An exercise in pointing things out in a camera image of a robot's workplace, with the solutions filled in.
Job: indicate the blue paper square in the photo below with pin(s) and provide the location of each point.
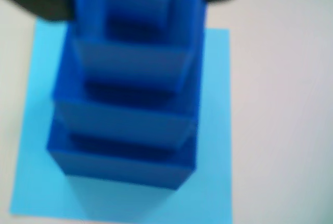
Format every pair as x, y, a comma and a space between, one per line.
31, 130

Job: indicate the small blue cube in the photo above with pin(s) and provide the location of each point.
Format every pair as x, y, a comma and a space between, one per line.
130, 62

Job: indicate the tiny blue cube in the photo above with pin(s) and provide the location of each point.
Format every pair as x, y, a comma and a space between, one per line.
138, 5

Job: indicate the large blue cube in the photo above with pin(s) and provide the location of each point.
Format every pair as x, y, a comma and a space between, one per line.
117, 169

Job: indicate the medium blue cube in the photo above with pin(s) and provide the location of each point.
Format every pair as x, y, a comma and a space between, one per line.
117, 122

